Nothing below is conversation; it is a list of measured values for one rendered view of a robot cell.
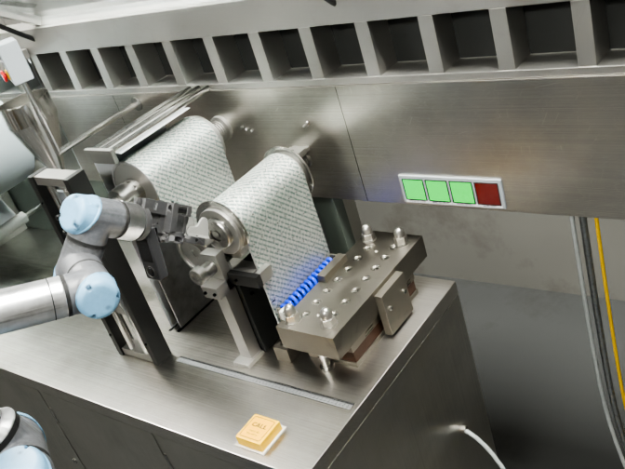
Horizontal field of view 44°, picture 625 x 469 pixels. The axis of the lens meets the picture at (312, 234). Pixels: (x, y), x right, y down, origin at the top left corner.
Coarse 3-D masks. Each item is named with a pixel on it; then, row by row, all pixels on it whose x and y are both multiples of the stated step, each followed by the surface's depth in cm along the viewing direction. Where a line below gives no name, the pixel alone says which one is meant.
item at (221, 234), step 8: (208, 224) 169; (216, 224) 167; (224, 224) 167; (208, 232) 170; (216, 232) 169; (224, 232) 167; (216, 240) 171; (224, 240) 169; (232, 240) 169; (224, 248) 171
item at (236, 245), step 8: (208, 208) 169; (216, 208) 168; (200, 216) 171; (208, 216) 169; (216, 216) 167; (224, 216) 166; (232, 224) 166; (232, 232) 167; (240, 240) 168; (232, 248) 171
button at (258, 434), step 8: (256, 416) 165; (248, 424) 163; (256, 424) 163; (264, 424) 162; (272, 424) 161; (280, 424) 162; (240, 432) 162; (248, 432) 161; (256, 432) 161; (264, 432) 160; (272, 432) 160; (240, 440) 161; (248, 440) 159; (256, 440) 158; (264, 440) 158; (272, 440) 160; (256, 448) 159; (264, 448) 159
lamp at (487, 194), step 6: (480, 186) 164; (486, 186) 163; (492, 186) 162; (480, 192) 165; (486, 192) 164; (492, 192) 163; (498, 192) 162; (480, 198) 166; (486, 198) 165; (492, 198) 164; (498, 198) 163; (492, 204) 165; (498, 204) 164
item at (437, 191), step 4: (428, 184) 172; (432, 184) 171; (436, 184) 171; (440, 184) 170; (444, 184) 170; (428, 188) 173; (432, 188) 172; (436, 188) 171; (440, 188) 171; (444, 188) 170; (428, 192) 173; (432, 192) 173; (436, 192) 172; (440, 192) 171; (444, 192) 171; (432, 196) 173; (436, 196) 173; (440, 196) 172; (444, 196) 171; (448, 196) 171; (436, 200) 173; (440, 200) 173; (444, 200) 172; (448, 200) 171
